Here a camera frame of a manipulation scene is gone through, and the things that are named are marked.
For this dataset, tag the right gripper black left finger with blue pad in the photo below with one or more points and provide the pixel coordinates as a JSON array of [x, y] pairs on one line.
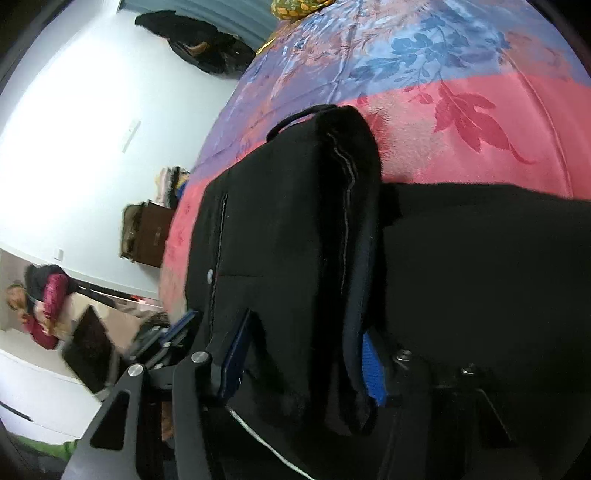
[[123, 439]]

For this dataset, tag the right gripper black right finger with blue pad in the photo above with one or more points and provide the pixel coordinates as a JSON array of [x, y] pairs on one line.
[[439, 422]]

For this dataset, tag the black pants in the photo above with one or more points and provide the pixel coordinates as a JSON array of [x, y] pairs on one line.
[[304, 233]]

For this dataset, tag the brown wooden cabinet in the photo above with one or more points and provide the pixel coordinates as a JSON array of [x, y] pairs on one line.
[[145, 229]]

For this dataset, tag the person in magenta jacket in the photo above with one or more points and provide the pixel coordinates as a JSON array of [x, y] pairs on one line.
[[39, 301]]

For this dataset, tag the pile of clothes at left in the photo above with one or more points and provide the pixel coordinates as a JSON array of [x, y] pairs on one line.
[[170, 184]]

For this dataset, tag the colourful striped floral bedspread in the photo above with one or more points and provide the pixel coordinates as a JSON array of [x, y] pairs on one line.
[[454, 91]]

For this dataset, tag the blue-grey curtain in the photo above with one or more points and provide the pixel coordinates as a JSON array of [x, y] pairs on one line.
[[250, 20]]

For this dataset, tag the white wall switch plate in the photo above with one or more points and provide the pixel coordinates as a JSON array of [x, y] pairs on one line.
[[129, 135]]

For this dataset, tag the black clothes hanging on wall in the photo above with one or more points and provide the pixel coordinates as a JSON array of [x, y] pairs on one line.
[[199, 43]]

